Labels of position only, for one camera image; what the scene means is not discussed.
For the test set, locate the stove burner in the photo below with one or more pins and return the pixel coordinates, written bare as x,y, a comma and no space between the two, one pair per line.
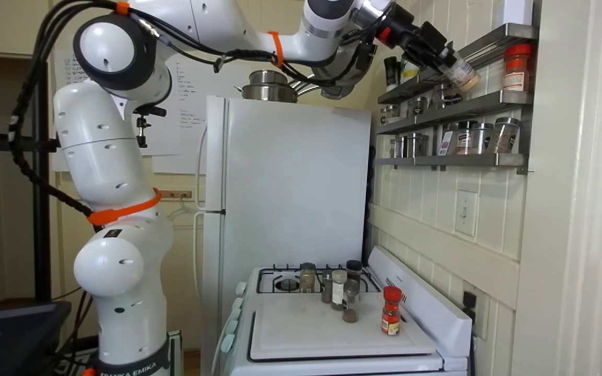
286,284

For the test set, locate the clear spice jar beige contents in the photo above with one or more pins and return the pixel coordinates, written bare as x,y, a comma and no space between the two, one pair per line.
464,75

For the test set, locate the white cutting board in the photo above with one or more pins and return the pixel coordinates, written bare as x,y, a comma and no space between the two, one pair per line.
311,329

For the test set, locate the white label spice jar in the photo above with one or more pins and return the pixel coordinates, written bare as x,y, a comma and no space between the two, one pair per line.
338,292

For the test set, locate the stack of steel pots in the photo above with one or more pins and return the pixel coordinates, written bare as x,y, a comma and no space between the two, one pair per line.
269,86

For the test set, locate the clear jar dark contents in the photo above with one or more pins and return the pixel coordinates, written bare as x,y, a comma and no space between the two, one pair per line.
350,305

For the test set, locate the black lid spice jar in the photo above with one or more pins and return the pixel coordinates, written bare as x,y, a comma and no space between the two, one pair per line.
354,269

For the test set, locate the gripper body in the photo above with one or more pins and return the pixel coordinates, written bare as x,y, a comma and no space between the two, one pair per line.
404,26

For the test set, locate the white box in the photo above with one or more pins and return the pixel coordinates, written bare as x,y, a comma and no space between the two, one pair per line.
512,13

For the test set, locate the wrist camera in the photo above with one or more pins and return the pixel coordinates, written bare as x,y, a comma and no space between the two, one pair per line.
366,56

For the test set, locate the clear jar silver lid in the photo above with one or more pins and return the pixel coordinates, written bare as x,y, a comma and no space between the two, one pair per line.
482,138
505,136

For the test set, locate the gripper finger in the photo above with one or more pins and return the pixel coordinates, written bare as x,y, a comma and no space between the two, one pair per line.
424,61
437,39

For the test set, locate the stove knob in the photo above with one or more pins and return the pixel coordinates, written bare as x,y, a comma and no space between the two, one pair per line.
241,288
236,303
227,343

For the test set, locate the row of metal tins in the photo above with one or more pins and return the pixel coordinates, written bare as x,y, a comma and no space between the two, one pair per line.
411,145

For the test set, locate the yellow white spice container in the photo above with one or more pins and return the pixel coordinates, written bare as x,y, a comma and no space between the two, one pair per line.
408,70

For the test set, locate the large red lid spice jar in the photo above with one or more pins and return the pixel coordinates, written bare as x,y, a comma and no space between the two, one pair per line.
517,70

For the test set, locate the white refrigerator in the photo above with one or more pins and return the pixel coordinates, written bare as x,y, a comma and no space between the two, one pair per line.
290,183

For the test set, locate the clear jar black lid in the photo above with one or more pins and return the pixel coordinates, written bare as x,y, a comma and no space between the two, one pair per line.
465,137

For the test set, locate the camera on mount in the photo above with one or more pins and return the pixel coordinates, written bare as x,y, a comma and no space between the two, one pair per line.
144,122

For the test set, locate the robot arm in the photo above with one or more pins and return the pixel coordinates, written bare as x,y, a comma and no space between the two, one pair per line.
107,172

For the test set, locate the metal wall spice rack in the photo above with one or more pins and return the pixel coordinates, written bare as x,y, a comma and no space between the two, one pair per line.
463,159

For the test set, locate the dark grey box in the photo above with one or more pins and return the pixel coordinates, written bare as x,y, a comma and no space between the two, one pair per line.
8,339

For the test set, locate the small glass jar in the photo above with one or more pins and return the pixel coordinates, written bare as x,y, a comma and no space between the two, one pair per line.
447,96
390,115
418,106

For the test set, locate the white gas stove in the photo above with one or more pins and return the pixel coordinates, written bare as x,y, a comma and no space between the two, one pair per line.
426,308

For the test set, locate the light switch plate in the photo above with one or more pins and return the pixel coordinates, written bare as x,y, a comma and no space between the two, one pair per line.
466,213

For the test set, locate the purple label spice packet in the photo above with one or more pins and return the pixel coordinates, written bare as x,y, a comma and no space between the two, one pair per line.
446,142

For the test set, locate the slim grey spice jar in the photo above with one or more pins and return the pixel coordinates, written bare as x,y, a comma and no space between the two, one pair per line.
326,287

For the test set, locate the dark bottle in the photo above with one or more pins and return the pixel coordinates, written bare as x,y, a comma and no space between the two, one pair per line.
391,73

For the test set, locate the spice jar yellowish contents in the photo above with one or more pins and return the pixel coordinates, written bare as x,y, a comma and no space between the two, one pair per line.
307,279

